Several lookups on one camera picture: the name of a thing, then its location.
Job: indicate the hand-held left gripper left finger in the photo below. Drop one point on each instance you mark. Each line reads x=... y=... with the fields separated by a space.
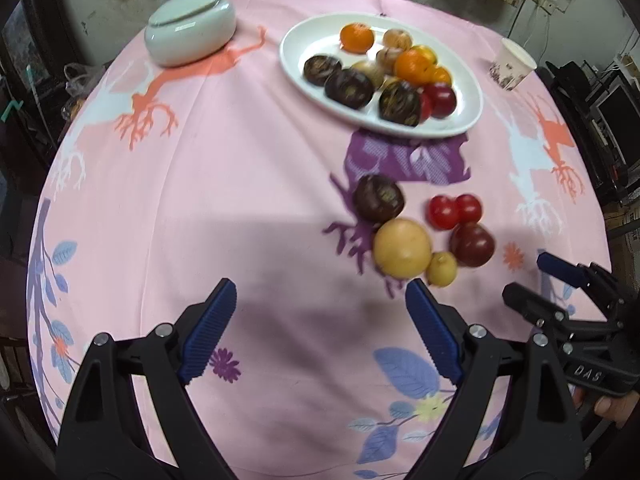
x=212 y=330

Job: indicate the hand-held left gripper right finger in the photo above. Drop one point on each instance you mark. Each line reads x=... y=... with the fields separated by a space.
x=430 y=325

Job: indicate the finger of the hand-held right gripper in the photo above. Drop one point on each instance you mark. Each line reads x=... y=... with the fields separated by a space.
x=535 y=305
x=557 y=266

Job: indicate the white oval plate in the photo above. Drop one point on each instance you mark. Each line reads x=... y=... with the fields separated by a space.
x=450 y=127

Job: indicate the red tomato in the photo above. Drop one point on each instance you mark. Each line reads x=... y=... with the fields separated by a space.
x=425 y=107
x=443 y=211
x=441 y=101
x=470 y=208

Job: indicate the dark purple round fruit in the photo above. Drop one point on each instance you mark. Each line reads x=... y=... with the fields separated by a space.
x=348 y=87
x=378 y=198
x=320 y=69
x=399 y=104

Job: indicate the orange tangerine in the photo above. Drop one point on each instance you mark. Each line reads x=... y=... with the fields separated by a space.
x=414 y=66
x=357 y=37

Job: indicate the yellow potato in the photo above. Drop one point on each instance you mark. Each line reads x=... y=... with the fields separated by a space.
x=369 y=71

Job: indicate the beige round fruit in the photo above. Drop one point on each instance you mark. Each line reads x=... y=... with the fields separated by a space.
x=389 y=58

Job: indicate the person's right hand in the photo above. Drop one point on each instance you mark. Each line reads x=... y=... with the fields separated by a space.
x=615 y=410

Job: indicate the small yellow round fruit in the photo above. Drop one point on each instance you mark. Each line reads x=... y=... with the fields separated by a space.
x=441 y=268

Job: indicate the large yellow round fruit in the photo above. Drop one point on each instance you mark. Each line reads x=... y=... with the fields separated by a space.
x=402 y=247

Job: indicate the dark red plum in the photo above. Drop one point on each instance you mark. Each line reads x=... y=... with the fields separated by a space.
x=471 y=244

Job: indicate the pink printed tablecloth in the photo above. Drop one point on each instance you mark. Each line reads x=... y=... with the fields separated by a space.
x=225 y=210

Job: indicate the computer monitor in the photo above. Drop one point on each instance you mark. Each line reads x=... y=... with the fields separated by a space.
x=615 y=107

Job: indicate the floral paper cup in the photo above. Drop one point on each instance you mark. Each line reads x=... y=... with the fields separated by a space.
x=510 y=67

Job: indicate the small yellow-orange citrus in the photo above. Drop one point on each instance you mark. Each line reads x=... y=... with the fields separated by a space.
x=426 y=52

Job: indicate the tan walnut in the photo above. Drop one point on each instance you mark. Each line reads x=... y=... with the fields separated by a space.
x=397 y=39

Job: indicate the clear plastic bag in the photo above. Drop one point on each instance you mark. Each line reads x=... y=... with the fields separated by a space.
x=82 y=80

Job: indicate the white ceramic bowl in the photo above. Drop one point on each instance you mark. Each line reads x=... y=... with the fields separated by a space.
x=192 y=40

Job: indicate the white wall socket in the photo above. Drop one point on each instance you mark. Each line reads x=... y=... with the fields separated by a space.
x=540 y=0

